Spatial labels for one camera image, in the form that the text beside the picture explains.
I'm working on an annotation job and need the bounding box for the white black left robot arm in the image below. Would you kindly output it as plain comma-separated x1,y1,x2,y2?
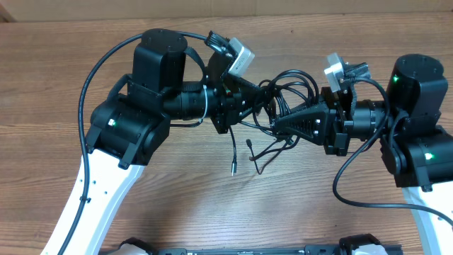
43,28,266,254

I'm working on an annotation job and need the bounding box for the brown cardboard backboard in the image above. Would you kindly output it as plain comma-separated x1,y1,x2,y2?
1,0,452,22

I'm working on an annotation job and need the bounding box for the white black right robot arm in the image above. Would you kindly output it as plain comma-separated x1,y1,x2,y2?
273,54,452,254

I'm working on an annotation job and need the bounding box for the black usb cable one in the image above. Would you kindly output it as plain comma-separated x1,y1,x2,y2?
226,69,320,177

